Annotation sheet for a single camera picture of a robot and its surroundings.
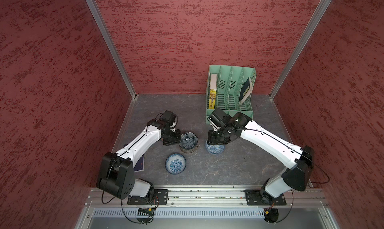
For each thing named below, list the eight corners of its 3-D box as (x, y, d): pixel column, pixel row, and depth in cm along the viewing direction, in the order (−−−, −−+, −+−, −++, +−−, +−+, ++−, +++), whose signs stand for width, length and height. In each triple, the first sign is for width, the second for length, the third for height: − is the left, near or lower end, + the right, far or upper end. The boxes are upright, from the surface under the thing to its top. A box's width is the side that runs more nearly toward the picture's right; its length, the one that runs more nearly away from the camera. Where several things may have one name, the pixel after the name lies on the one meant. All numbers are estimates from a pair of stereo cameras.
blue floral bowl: (165, 174, 83) (164, 172, 80) (167, 155, 90) (166, 153, 86) (185, 174, 83) (185, 172, 80) (186, 155, 90) (186, 153, 87)
